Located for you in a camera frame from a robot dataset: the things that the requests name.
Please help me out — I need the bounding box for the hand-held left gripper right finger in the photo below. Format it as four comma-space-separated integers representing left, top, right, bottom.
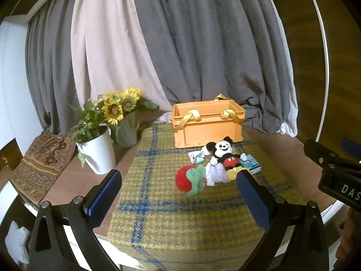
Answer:
236, 171, 330, 271

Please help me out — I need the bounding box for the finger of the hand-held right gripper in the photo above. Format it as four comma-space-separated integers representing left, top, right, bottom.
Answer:
304, 139, 343, 166
340, 137, 361, 154

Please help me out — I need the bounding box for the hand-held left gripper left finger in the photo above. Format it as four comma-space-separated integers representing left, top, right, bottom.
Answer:
30, 169, 123, 271

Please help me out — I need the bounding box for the blue tissue pack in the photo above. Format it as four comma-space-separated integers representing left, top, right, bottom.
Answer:
240, 154, 261, 175

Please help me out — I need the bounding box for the white lavender plush toy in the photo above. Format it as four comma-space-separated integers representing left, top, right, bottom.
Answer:
205, 164, 229, 187

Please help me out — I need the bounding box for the black and white mouse plush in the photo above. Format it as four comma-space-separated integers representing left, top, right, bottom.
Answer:
205, 136, 249, 181

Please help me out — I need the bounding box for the pink patterned cloth pouch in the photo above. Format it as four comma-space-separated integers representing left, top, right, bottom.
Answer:
188, 151, 206, 164

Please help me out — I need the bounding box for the red plush with green leaves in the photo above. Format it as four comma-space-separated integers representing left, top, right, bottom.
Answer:
175, 165, 208, 197

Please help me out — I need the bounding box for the orange basket with yellow handles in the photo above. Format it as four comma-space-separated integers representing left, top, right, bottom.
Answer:
171, 94, 246, 149

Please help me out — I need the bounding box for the grey-green ribbed vase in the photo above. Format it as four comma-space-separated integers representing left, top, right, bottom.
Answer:
115, 111, 141, 147

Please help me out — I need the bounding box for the brown patterned cushion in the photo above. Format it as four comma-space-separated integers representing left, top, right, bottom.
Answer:
11, 131, 79, 207

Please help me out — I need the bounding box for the green leafy plant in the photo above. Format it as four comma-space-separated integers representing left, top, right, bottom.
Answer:
69, 99, 111, 169

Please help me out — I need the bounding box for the yellow blue plaid mat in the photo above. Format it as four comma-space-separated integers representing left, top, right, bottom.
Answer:
107, 123, 308, 269

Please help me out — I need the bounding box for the sunflower bouquet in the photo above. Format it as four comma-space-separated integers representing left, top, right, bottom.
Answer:
97, 87, 160, 126

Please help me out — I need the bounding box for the white knitted cloth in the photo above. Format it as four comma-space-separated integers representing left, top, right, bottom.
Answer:
5, 222, 30, 264

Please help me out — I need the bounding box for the grey curtain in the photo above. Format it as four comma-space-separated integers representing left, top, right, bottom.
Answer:
25, 0, 86, 134
132, 0, 296, 134

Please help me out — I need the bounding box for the pale pink curtain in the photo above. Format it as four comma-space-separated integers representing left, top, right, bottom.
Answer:
70, 0, 173, 122

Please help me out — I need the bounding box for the white cabinet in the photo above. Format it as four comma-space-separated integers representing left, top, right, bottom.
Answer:
0, 15, 43, 159

